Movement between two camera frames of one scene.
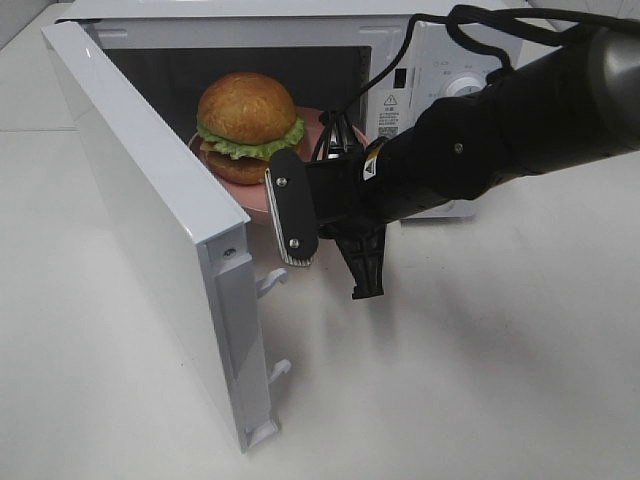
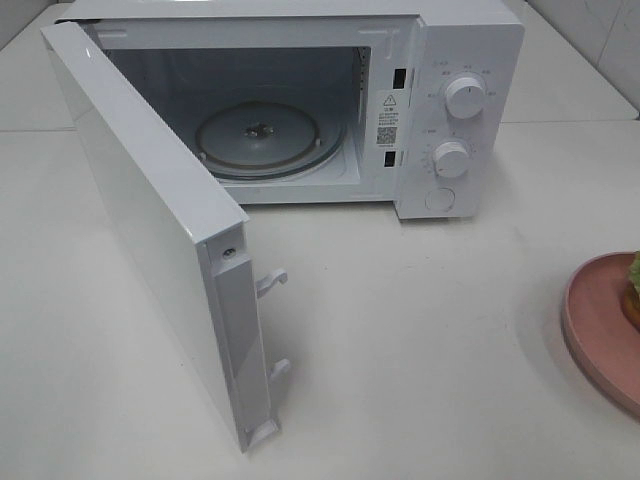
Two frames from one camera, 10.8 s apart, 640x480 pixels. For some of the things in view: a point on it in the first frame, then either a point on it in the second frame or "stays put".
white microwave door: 195,229 stays put
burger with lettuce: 241,118 to 631,294
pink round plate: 311,119 to 600,338
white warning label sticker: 389,113 stays put
